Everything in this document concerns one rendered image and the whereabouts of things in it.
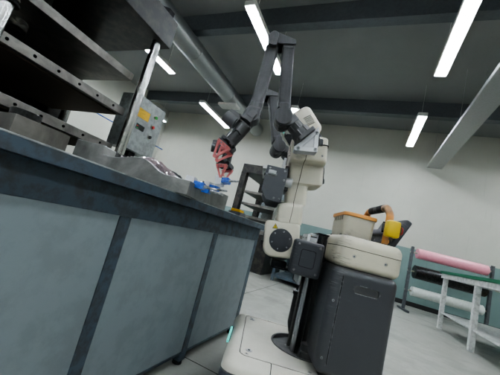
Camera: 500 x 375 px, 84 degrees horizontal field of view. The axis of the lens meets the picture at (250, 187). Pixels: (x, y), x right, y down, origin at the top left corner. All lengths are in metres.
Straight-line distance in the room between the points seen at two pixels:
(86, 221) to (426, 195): 7.68
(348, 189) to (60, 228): 7.46
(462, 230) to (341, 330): 7.02
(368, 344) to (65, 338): 1.00
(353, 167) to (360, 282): 7.02
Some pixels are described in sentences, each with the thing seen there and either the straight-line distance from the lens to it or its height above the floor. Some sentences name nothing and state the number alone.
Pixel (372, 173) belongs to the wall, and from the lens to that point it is 8.05.
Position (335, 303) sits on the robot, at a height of 0.55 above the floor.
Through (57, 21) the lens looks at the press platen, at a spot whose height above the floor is 1.50.
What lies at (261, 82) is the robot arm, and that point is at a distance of 1.32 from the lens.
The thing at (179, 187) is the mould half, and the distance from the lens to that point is 1.08.
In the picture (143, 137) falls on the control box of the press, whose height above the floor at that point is 1.20.
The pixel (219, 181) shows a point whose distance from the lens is 1.51.
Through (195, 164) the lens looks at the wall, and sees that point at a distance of 9.71.
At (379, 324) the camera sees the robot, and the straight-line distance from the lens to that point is 1.23.
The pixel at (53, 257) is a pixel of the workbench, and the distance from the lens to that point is 0.90.
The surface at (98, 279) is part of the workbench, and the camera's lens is 1.02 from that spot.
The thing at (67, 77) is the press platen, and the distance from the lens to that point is 1.84.
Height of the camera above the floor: 0.73
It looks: 9 degrees up
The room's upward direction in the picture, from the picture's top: 15 degrees clockwise
